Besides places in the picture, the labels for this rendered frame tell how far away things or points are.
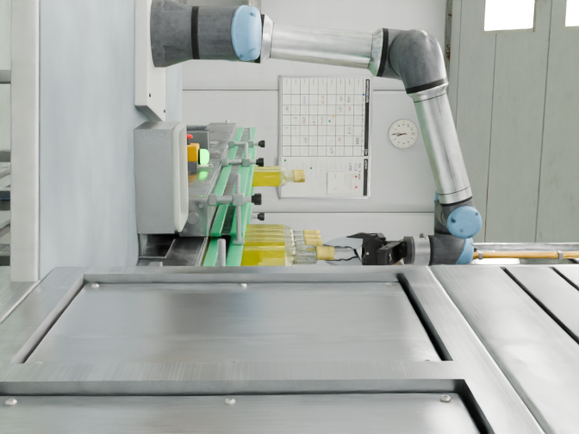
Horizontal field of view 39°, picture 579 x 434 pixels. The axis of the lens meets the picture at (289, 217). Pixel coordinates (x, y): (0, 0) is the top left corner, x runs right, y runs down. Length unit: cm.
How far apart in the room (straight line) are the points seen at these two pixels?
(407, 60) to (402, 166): 621
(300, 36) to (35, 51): 98
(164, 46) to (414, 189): 644
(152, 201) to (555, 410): 117
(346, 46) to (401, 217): 625
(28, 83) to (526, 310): 64
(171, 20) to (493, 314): 110
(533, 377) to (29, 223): 61
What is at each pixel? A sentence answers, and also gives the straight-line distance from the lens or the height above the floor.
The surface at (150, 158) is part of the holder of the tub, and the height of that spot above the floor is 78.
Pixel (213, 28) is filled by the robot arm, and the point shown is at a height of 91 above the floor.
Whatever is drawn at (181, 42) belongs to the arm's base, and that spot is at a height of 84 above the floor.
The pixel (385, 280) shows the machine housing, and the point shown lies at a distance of 104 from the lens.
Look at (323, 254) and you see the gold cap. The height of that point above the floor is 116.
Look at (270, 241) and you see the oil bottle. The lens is 199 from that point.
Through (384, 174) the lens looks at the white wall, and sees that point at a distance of 802.
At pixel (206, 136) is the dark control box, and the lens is 256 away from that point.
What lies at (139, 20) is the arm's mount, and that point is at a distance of 175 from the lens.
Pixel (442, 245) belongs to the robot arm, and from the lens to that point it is 202.
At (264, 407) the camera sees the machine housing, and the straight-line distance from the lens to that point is 69.
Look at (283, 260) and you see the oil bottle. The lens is 193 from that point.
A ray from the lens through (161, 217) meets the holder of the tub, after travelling 172.
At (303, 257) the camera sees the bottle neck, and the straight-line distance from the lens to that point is 195.
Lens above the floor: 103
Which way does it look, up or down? 1 degrees up
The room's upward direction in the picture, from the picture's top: 90 degrees clockwise
